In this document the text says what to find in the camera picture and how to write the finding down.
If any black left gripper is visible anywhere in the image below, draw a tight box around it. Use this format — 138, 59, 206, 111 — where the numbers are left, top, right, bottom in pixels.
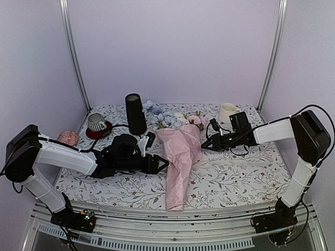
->
116, 154, 170, 175

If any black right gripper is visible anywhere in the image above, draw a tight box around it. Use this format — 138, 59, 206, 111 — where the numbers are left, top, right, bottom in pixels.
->
202, 131, 242, 152

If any cream printed ribbon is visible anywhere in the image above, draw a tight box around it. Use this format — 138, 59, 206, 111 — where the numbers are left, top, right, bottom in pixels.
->
193, 159, 274, 167

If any pink flower bouquet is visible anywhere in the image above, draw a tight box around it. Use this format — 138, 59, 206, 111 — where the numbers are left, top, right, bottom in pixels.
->
142, 100, 206, 211

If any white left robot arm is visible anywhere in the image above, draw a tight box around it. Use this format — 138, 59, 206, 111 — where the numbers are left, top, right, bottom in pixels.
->
1, 124, 169, 227

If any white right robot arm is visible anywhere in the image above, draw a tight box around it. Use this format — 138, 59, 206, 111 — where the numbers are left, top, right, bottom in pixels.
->
202, 110, 334, 228

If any black tapered vase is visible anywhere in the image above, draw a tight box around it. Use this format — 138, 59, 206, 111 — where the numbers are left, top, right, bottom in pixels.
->
125, 94, 147, 135

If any floral patterned tablecloth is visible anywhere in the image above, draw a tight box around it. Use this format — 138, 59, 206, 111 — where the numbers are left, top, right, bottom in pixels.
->
48, 103, 301, 210

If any cream ceramic mug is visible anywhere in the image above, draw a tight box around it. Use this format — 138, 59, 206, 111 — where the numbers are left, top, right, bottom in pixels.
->
218, 103, 241, 123

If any red lacquer saucer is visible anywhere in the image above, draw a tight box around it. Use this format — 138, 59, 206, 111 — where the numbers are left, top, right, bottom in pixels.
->
85, 121, 113, 140

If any striped grey teacup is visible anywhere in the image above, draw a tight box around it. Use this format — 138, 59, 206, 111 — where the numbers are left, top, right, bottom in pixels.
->
87, 113, 107, 132

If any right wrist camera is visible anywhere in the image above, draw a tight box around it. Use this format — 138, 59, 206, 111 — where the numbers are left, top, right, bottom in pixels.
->
209, 118, 224, 135

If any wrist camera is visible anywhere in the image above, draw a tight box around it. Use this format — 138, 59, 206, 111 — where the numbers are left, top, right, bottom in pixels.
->
138, 132, 156, 157
209, 118, 224, 135

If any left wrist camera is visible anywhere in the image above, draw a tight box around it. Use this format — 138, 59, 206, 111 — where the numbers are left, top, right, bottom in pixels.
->
138, 132, 156, 157

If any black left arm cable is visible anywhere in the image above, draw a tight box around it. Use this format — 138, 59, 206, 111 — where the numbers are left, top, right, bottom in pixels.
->
39, 124, 130, 154

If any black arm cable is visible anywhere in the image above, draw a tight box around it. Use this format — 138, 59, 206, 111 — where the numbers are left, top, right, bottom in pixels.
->
295, 104, 333, 168
39, 124, 130, 154

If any aluminium front rail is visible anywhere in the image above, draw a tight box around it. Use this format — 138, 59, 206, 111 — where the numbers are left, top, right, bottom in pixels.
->
22, 201, 325, 251

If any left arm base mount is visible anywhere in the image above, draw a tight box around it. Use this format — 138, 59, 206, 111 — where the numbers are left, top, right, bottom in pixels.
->
50, 193, 96, 233

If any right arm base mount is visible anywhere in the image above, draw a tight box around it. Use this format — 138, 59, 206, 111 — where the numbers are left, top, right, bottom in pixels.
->
250, 199, 300, 233

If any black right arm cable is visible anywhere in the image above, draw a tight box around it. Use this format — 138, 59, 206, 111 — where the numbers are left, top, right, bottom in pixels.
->
295, 104, 333, 168

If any right aluminium frame post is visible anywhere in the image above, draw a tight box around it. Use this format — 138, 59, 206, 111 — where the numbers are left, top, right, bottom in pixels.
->
257, 0, 287, 113

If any aluminium frame post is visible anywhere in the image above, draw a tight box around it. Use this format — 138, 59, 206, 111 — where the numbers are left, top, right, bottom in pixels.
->
257, 0, 287, 113
59, 0, 91, 112

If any left aluminium frame post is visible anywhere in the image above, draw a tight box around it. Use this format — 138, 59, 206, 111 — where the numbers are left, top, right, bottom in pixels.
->
59, 0, 91, 112

